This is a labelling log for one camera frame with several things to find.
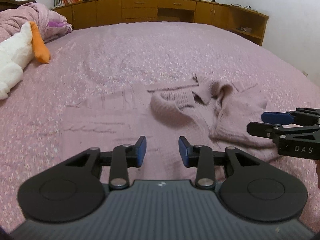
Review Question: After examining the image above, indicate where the pink knitted cardigan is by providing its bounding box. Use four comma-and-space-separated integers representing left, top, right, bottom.
62, 75, 277, 180

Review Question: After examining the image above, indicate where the pink floral bedspread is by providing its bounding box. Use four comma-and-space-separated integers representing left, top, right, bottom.
1, 22, 319, 231

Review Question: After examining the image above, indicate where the white plush goose toy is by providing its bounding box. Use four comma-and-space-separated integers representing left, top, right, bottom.
0, 21, 51, 100

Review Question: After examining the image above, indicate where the pink rolled quilt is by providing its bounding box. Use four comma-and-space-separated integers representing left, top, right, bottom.
1, 3, 73, 43

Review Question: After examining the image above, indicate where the long wooden cabinet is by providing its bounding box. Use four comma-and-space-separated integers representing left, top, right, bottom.
55, 0, 269, 46

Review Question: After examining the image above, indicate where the dark wooden headboard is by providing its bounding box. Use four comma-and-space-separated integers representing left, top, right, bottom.
0, 0, 36, 12

